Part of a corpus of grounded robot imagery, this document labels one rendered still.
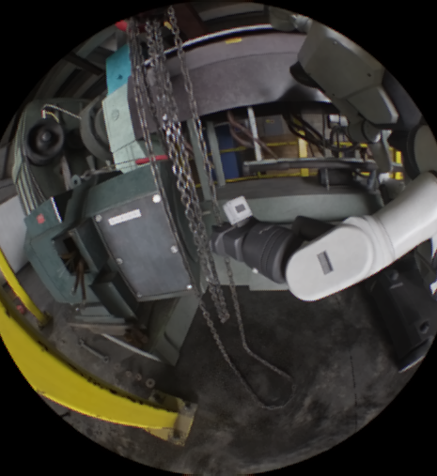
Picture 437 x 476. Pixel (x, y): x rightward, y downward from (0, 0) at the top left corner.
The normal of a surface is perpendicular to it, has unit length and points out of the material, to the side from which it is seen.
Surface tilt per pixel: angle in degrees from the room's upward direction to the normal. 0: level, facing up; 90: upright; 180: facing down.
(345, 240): 54
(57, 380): 90
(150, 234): 90
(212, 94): 90
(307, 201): 90
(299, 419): 0
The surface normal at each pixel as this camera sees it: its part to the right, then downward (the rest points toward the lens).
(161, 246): 0.09, 0.45
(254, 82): -0.23, 0.50
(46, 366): 0.95, -0.06
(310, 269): -0.77, -0.18
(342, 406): -0.19, -0.87
